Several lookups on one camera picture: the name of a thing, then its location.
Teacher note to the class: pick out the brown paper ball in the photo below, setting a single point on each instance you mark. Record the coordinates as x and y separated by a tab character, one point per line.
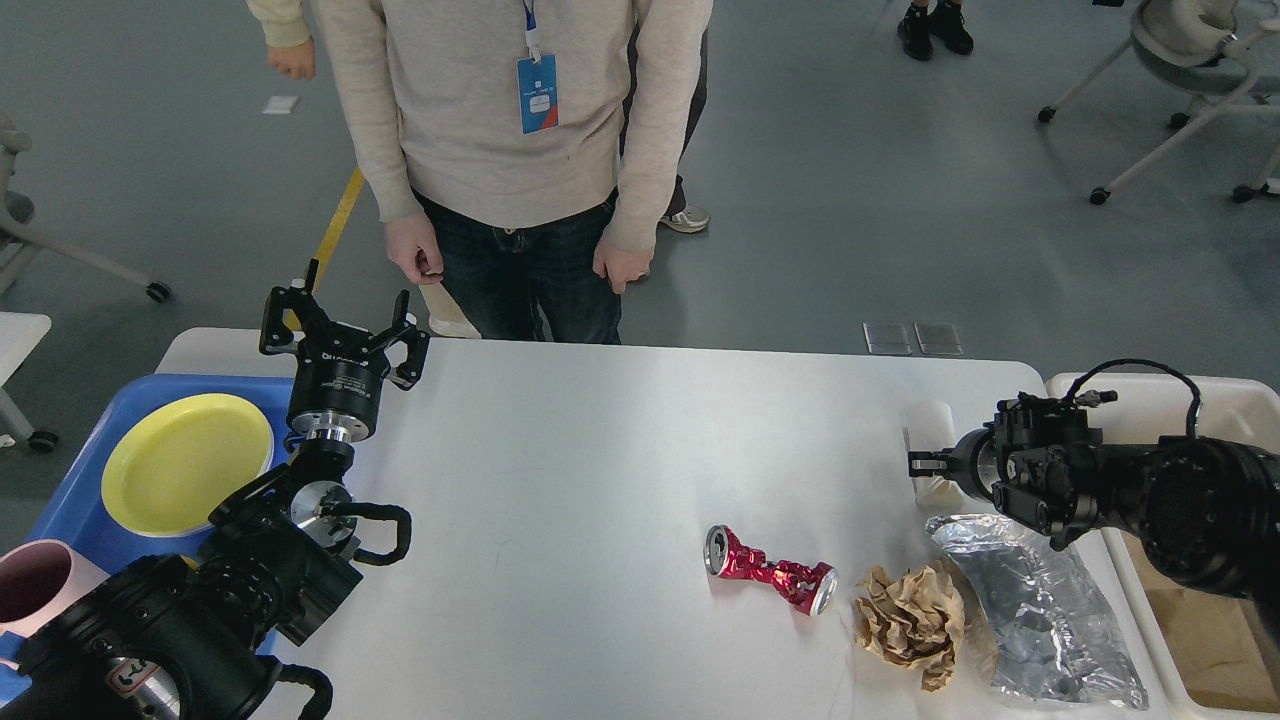
914	622

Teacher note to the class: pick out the person in beige sweater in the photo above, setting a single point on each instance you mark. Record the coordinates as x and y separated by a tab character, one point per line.
532	235

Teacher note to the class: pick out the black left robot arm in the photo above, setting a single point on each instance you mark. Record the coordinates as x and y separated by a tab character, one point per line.
299	524

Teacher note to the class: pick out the brown paper in bin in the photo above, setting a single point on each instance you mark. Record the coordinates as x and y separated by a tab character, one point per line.
1216	659

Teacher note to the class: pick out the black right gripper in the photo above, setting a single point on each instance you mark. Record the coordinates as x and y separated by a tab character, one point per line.
972	464

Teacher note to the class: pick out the person with black sneakers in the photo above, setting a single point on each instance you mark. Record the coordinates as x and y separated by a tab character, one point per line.
944	20

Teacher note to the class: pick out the person in khaki trousers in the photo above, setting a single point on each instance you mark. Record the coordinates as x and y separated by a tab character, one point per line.
291	52

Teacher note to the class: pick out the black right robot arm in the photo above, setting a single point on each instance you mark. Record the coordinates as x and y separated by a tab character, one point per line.
1204	510

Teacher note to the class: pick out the white paper cup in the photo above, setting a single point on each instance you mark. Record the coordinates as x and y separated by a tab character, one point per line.
929	426

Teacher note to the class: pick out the blue plastic tray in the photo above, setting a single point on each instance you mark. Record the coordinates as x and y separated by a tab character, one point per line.
70	510

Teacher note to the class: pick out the white plastic bin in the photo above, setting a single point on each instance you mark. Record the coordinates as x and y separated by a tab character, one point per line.
1151	406

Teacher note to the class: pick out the yellow plastic plate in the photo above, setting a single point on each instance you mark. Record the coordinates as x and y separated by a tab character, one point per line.
173	467

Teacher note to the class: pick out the pink ribbed mug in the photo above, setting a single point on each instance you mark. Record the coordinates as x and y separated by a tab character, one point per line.
41	579

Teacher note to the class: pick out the blue id badge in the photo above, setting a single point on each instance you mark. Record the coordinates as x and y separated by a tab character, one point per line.
537	85

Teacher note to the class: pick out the crushed red soda can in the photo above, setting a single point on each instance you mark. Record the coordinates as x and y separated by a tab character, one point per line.
808	589

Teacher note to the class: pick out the silver foil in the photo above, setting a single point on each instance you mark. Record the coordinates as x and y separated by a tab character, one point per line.
1057	639

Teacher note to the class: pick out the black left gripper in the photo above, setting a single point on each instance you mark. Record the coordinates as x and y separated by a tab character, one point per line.
336	395

